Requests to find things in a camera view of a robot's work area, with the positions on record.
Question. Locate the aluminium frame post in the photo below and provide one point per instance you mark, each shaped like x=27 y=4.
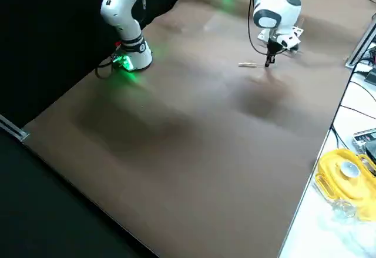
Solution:
x=362 y=43

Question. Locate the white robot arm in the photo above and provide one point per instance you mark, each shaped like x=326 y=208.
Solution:
x=120 y=11

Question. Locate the silver device box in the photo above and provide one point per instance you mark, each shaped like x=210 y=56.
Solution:
x=364 y=137

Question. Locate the clear plastic bag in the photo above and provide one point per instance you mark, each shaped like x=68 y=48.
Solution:
x=343 y=209

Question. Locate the aluminium corner rail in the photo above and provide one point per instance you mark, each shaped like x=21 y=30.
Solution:
x=14 y=130

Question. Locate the black power adapter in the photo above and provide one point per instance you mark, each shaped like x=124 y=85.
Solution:
x=371 y=75

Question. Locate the white test tube rack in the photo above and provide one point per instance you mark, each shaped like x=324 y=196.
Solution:
x=263 y=37

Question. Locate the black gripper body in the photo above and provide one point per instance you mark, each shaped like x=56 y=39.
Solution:
x=273 y=47

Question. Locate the white round cup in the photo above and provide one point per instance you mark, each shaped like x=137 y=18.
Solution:
x=349 y=169

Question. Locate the black flat device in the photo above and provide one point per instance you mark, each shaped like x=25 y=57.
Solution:
x=371 y=152

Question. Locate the clear glass test tube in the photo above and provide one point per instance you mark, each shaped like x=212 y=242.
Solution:
x=301 y=23

